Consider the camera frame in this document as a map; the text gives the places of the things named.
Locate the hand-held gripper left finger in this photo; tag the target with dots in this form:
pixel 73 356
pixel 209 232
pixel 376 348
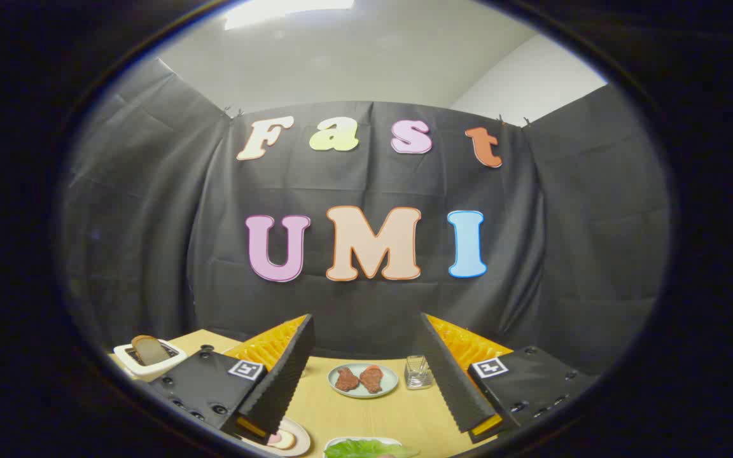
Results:
pixel 284 381

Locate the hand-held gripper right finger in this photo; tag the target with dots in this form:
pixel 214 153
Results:
pixel 452 381

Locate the brown bread slice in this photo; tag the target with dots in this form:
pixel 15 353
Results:
pixel 149 350

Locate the clear glass holder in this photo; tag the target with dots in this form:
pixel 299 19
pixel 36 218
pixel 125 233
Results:
pixel 418 374

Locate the pale round food slice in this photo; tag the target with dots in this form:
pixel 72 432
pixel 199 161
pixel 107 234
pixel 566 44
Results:
pixel 282 440

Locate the beige rimmed plate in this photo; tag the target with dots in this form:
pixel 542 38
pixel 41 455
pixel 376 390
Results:
pixel 301 439

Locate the light blue plate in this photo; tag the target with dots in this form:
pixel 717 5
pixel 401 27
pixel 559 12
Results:
pixel 392 381

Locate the brown fried meat piece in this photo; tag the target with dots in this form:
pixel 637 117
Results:
pixel 346 379
pixel 371 379

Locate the grey plate with lettuce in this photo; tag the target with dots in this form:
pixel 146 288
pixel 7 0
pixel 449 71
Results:
pixel 341 439

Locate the green lettuce leaf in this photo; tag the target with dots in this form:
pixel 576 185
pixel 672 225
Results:
pixel 366 450

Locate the white toaster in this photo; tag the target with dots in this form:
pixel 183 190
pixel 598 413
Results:
pixel 126 364

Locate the black backdrop cloth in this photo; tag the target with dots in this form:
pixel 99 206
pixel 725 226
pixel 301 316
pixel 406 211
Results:
pixel 150 222

